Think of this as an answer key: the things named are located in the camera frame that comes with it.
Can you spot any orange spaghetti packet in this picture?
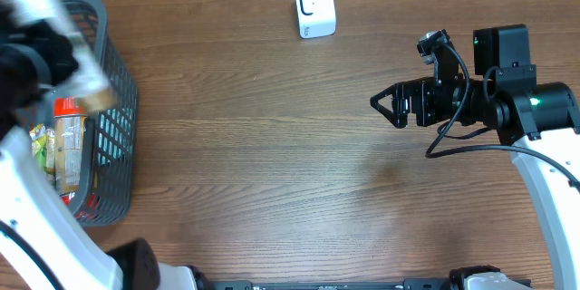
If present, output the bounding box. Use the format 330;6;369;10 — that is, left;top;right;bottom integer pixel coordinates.
53;97;87;205

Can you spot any white tube with gold cap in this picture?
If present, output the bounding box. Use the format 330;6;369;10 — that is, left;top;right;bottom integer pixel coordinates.
2;0;117;113

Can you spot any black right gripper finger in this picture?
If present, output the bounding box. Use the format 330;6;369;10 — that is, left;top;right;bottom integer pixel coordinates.
370;85;395;105
370;99;399;127

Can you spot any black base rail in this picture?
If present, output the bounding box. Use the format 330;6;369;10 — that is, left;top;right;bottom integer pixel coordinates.
212;277;531;290

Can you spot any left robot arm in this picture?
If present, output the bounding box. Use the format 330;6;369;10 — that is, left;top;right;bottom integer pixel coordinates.
1;0;200;289

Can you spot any grey plastic shopping basket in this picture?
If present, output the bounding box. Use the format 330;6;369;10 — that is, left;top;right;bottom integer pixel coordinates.
62;0;139;227

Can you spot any green tea snack packet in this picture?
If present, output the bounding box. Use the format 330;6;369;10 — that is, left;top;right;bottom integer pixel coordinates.
29;124;56;188

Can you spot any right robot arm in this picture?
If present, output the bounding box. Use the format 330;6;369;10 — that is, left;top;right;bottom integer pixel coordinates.
370;24;579;289

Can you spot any white barcode scanner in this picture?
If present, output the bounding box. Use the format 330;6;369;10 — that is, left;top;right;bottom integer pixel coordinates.
295;0;337;39

